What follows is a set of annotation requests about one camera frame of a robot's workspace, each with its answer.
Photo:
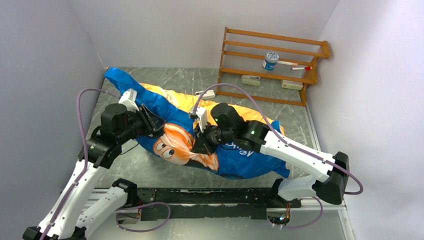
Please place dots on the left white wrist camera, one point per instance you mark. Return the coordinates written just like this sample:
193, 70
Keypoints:
128, 99

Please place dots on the white pen on shelf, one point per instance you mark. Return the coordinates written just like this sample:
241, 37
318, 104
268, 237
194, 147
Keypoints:
287, 63

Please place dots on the aluminium frame rail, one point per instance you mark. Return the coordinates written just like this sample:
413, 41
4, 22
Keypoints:
218, 202

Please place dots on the orange wooden shelf rack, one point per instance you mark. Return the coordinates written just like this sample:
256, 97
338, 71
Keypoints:
243, 53

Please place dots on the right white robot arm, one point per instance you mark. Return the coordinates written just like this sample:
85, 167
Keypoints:
328, 174

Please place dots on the white green rectangular device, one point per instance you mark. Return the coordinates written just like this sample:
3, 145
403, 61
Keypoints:
251, 80

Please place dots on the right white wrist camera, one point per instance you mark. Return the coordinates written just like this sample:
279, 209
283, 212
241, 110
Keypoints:
200, 115

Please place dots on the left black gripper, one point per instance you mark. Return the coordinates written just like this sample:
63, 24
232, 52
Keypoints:
152, 122

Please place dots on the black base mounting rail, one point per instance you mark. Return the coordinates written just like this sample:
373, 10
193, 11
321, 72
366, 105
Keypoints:
161, 210

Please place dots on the small white remote device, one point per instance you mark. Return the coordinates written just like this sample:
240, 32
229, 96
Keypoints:
207, 95

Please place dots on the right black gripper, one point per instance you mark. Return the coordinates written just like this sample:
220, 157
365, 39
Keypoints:
201, 145

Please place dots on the blue white jar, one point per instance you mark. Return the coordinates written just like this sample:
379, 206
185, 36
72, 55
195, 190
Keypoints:
270, 60

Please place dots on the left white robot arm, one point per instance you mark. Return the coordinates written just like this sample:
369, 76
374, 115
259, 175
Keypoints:
67, 220

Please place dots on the blue orange cartoon pillowcase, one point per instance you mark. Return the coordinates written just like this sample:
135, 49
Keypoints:
175, 145

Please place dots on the white red marker pen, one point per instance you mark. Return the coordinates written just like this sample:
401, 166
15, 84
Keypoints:
306, 68

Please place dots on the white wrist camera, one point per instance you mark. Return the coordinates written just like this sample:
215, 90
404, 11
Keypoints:
200, 115
128, 99

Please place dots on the white box under shelf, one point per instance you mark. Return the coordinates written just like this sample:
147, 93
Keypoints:
293, 85

